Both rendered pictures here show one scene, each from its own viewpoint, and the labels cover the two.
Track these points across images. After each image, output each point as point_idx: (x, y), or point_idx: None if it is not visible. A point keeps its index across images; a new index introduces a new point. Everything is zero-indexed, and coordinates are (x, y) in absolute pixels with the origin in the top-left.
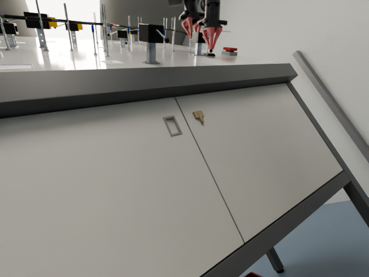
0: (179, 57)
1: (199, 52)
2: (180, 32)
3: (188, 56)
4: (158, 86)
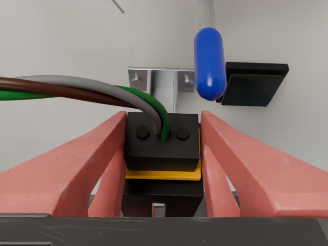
0: (22, 138)
1: (165, 100)
2: (1, 88)
3: (66, 128)
4: None
